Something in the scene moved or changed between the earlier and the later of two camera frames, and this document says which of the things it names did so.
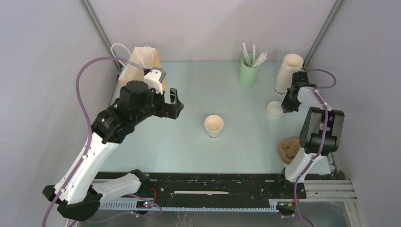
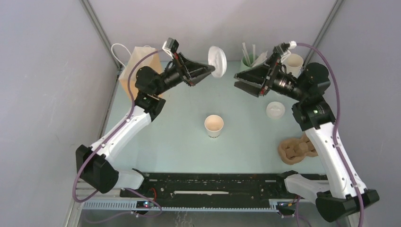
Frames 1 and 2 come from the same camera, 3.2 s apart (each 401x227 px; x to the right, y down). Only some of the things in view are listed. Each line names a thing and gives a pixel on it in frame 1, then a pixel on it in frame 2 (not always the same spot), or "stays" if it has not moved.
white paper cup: [213, 124] stays
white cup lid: [274, 109] stays
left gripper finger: [176, 109] → [189, 66]
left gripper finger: [174, 98] → [197, 79]
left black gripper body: [160, 108] → [178, 66]
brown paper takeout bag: [146, 56] stays
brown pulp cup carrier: [287, 148] stays
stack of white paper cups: [292, 63] stays
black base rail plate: [205, 186] stays
